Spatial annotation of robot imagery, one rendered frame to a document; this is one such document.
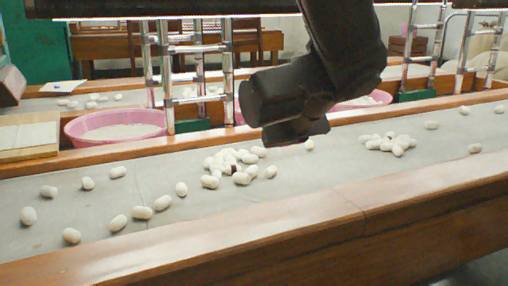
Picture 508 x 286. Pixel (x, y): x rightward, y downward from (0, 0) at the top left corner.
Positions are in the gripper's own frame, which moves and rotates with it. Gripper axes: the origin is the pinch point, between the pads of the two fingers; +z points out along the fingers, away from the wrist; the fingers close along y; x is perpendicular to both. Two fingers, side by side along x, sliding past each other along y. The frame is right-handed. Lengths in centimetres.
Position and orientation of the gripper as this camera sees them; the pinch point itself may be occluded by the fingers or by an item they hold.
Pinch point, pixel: (272, 138)
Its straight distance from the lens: 63.4
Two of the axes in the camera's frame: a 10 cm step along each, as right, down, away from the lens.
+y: -9.2, 1.5, -3.6
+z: -2.9, 3.5, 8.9
